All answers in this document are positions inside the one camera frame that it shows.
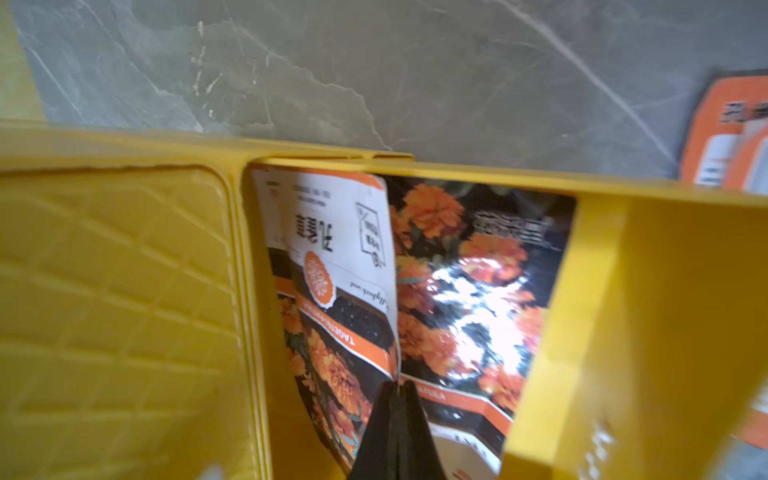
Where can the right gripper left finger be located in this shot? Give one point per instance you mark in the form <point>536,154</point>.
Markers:
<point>377,455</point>

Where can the yellow drawer cabinet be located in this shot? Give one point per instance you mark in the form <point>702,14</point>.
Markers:
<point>123,347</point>

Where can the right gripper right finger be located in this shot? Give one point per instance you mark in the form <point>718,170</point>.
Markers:
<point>417,456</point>

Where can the yellow drawer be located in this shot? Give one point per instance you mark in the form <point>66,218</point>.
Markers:
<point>657,339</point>

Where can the orange seed bag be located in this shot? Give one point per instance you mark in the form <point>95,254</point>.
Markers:
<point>731,109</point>
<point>747,170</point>

